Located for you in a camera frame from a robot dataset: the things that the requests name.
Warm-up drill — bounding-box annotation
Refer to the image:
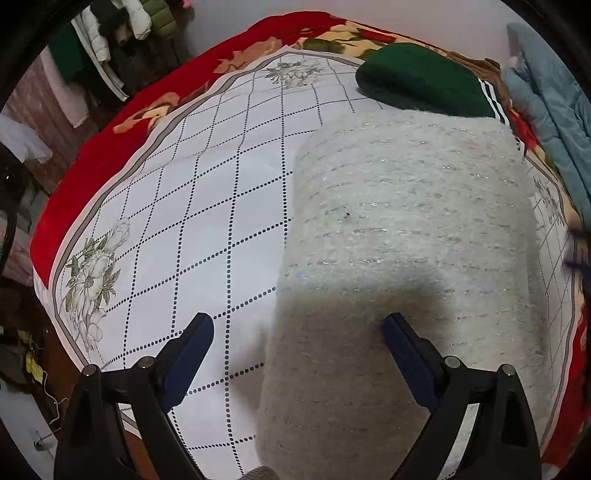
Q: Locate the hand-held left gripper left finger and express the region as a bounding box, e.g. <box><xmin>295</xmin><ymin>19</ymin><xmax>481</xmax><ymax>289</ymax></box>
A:
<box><xmin>53</xmin><ymin>313</ymin><xmax>215</xmax><ymax>480</ymax></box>

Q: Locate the green hanging garment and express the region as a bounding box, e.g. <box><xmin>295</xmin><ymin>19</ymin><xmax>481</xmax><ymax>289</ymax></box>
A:
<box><xmin>48</xmin><ymin>23</ymin><xmax>93</xmax><ymax>84</ymax></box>

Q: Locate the red floral blanket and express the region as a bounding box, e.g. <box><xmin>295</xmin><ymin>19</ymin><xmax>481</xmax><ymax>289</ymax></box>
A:
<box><xmin>30</xmin><ymin>11</ymin><xmax>591</xmax><ymax>467</ymax></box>

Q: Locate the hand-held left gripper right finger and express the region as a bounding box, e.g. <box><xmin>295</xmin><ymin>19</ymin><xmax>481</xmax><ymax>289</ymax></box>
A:
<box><xmin>382</xmin><ymin>313</ymin><xmax>542</xmax><ymax>480</ymax></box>

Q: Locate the white puffer jacket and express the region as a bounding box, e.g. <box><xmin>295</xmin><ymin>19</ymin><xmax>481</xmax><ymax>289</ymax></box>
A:
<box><xmin>82</xmin><ymin>7</ymin><xmax>112</xmax><ymax>63</ymax></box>
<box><xmin>121</xmin><ymin>0</ymin><xmax>152</xmax><ymax>40</ymax></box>

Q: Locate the black garment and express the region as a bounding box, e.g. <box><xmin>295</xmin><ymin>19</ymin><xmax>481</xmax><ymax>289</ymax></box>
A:
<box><xmin>564</xmin><ymin>226</ymin><xmax>591</xmax><ymax>273</ymax></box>

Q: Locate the blue quilt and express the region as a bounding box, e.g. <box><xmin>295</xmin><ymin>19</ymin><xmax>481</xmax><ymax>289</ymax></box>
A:
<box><xmin>502</xmin><ymin>22</ymin><xmax>591</xmax><ymax>217</ymax></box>

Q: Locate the white fuzzy cardigan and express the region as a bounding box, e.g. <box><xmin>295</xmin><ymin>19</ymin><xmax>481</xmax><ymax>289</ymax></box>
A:
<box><xmin>257</xmin><ymin>111</ymin><xmax>555</xmax><ymax>480</ymax></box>

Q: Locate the olive puffer jacket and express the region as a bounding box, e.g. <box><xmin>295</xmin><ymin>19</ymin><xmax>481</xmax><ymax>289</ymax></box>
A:
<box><xmin>141</xmin><ymin>0</ymin><xmax>180</xmax><ymax>40</ymax></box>

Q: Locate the folded green striped-trim garment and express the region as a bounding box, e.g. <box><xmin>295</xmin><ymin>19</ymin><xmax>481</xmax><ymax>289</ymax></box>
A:
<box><xmin>355</xmin><ymin>43</ymin><xmax>511</xmax><ymax>126</ymax></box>

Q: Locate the white hanging cloth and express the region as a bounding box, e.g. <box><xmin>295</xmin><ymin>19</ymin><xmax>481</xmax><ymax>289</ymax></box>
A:
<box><xmin>0</xmin><ymin>113</ymin><xmax>52</xmax><ymax>163</ymax></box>

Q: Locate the white floral grid cloth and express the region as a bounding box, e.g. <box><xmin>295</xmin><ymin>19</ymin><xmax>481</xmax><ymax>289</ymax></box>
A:
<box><xmin>48</xmin><ymin>51</ymin><xmax>578</xmax><ymax>480</ymax></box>

